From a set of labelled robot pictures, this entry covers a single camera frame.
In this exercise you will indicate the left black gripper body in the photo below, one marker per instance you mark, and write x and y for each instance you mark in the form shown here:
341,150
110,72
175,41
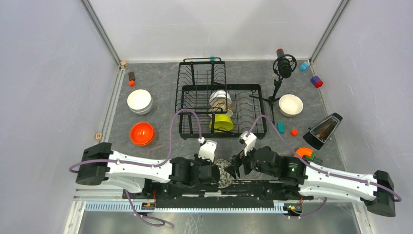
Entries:
201,162

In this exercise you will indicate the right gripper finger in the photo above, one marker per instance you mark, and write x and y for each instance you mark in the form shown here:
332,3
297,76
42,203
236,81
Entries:
233,170
237,160

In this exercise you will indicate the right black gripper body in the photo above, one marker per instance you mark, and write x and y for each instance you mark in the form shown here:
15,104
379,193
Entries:
249,164

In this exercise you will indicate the pink floral bowl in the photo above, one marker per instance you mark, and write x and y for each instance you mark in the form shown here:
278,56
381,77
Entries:
226,179

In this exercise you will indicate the lime green bowl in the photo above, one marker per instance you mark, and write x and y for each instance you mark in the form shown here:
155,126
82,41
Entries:
221,122

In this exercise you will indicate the patterned cream bowl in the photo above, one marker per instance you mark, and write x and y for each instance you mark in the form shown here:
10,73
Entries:
222,107

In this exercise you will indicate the black wire dish rack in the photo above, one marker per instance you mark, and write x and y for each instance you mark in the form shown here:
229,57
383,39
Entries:
197,79

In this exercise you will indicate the beige ceramic bowl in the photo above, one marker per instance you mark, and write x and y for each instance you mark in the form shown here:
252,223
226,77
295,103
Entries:
290,105

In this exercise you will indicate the orange bowl rack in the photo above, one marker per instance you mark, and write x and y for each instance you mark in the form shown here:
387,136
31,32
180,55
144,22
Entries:
142,134

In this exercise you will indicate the white bowl grey rim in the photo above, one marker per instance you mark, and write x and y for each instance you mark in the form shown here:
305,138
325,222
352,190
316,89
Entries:
142,111

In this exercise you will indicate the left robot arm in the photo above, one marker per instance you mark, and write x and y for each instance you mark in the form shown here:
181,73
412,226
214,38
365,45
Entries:
101,165

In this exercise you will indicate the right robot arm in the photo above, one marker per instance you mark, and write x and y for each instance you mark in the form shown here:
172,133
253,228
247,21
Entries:
303,179

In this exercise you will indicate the teal block on table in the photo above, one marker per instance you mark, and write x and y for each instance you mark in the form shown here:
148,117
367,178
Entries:
281,127

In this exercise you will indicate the orange curved block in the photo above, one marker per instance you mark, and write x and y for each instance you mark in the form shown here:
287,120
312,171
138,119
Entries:
303,152

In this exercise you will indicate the small orange cube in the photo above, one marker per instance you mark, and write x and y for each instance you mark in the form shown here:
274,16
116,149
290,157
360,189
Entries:
294,132

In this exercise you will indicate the green lego brick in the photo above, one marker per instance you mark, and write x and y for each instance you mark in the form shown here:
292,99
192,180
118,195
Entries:
311,157

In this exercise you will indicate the black microphone on tripod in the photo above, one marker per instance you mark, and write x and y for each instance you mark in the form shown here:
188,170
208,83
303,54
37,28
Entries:
283,67

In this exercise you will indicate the purple red block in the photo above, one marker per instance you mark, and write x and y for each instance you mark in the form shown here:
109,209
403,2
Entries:
316,81

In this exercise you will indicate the blue block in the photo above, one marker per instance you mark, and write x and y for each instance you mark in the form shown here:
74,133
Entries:
304,66

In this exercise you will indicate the wooden letter cube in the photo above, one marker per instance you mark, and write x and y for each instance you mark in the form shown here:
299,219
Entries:
98,136

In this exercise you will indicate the brown block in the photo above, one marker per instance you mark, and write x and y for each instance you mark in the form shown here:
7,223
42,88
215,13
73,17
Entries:
131,76

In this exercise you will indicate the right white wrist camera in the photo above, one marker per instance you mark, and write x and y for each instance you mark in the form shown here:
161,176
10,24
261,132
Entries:
248,140

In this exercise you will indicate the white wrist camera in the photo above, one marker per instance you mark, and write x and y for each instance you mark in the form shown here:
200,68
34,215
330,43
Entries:
248,140
207,150

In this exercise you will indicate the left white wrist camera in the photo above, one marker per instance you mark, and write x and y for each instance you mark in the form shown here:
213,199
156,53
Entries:
207,150

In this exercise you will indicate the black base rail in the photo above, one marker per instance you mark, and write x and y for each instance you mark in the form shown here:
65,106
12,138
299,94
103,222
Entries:
240,194

